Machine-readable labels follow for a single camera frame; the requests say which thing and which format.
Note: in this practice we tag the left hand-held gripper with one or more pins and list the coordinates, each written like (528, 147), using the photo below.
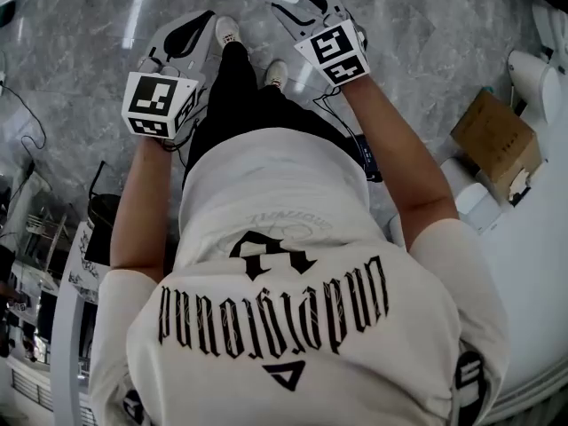
(153, 100)

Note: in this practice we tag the marble patterned side table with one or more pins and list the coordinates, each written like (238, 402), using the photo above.
(84, 264)

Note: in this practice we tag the person's white shoe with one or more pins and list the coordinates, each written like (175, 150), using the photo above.
(227, 29)
(277, 73)

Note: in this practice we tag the person's right white shoe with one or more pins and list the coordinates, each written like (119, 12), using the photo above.
(277, 73)

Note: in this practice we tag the white printed t-shirt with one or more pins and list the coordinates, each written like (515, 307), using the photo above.
(288, 326)

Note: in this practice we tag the white toilet with closed lid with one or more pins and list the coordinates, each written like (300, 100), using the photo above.
(532, 82)

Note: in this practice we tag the brown cardboard box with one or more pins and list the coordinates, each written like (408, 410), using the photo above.
(492, 136)

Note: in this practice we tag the person's left white shoe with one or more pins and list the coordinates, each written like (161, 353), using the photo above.
(227, 29)

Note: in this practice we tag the black belt pack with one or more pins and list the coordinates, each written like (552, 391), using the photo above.
(369, 158)

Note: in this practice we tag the white curved panel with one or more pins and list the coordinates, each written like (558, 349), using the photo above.
(66, 326)

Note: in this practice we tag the white toilet with open seat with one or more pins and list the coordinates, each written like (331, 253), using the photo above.
(552, 33)

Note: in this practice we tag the person's black trousers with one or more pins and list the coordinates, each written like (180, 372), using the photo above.
(239, 104)

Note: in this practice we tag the person's left forearm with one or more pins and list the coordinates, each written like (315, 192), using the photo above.
(139, 211)

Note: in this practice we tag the black round chair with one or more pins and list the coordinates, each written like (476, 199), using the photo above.
(104, 220)

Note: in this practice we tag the large white rounded basin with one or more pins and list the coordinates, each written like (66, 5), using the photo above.
(532, 282)

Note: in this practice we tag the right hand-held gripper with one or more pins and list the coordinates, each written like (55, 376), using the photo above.
(335, 49)

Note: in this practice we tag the person's right forearm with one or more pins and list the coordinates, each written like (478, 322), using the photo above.
(399, 162)

